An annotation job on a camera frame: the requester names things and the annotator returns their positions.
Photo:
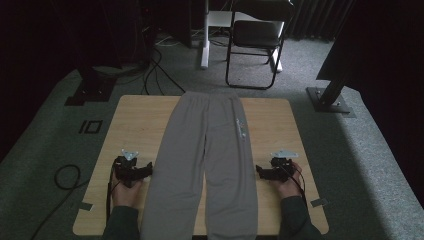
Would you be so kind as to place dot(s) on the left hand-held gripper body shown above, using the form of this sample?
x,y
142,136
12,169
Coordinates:
x,y
126,168

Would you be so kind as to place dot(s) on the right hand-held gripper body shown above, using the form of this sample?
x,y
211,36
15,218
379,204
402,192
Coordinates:
x,y
281,170

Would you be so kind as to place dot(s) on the grey printed t-shirt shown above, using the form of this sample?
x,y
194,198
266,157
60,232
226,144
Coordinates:
x,y
186,160

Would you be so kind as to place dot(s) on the person's right hand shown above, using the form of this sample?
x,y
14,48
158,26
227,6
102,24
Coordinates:
x,y
290,188

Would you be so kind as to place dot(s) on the person's left hand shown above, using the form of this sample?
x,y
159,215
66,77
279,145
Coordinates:
x,y
126,196

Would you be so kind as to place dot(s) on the grey tape strip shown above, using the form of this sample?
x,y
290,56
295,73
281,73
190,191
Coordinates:
x,y
319,202
86,206

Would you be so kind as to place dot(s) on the black stand base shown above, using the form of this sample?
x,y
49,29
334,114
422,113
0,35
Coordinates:
x,y
91,90

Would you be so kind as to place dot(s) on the black slanted metal stand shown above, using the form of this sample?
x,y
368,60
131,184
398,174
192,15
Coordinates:
x,y
333,90

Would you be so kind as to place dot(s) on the black folding chair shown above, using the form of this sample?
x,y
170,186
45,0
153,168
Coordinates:
x,y
256,33

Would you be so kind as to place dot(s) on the dark curtain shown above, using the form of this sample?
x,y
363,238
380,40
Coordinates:
x,y
316,16

